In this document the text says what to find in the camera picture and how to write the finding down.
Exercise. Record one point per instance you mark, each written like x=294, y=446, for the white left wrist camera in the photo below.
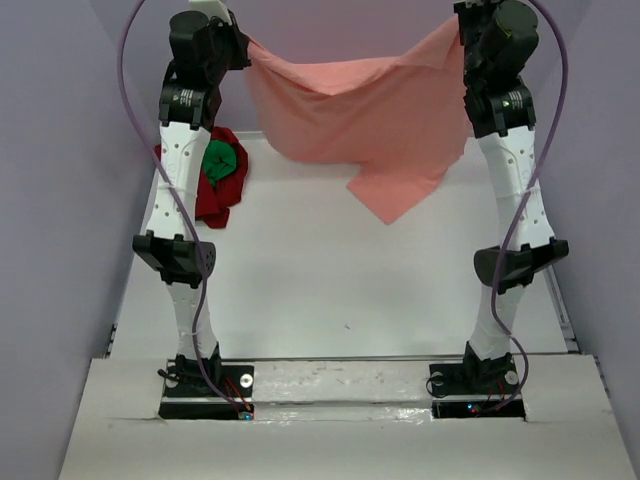
x=212, y=8

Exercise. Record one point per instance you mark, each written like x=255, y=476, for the green t shirt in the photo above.
x=219, y=161

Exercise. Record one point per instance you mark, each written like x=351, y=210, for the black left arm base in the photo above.
x=193, y=399

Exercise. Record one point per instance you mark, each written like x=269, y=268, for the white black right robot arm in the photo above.
x=503, y=122

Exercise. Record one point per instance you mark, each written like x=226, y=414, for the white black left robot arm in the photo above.
x=183, y=263

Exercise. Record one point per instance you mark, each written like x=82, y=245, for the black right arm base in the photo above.
x=454, y=397

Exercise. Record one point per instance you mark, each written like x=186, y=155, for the pink t shirt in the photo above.
x=400, y=119

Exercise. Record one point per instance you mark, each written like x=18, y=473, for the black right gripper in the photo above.
x=470, y=9

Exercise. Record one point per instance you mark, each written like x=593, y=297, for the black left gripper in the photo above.
x=238, y=39

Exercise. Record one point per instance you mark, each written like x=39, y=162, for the dark red t shirt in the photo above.
x=225, y=185

